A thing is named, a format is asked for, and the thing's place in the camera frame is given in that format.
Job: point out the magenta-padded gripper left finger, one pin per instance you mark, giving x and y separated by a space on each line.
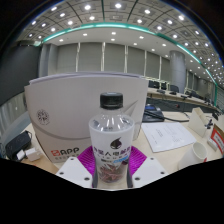
85 160

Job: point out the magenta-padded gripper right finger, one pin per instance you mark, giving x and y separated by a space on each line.
138 160

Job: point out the clear bottle with white label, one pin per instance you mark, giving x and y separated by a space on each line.
111 133

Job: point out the white printed paper sheet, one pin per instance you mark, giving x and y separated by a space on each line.
168 135

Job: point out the black desk phone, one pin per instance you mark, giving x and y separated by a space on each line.
152 113

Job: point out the white copy paper box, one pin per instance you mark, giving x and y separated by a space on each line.
66 113

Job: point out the small white charger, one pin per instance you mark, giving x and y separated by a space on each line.
33 154

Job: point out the white mug with yellow print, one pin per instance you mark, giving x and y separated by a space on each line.
193 156

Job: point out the long curved conference desk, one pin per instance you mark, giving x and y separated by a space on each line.
166 96

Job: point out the black power adapter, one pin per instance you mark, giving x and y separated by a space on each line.
16 143

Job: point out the black clip in white box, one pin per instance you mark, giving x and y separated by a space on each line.
209 124

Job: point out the row of black office chairs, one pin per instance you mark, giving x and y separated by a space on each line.
174 88

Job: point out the open red cardboard box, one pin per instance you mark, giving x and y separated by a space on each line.
218 140

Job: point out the group of ceiling lights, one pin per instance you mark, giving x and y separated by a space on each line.
146 20

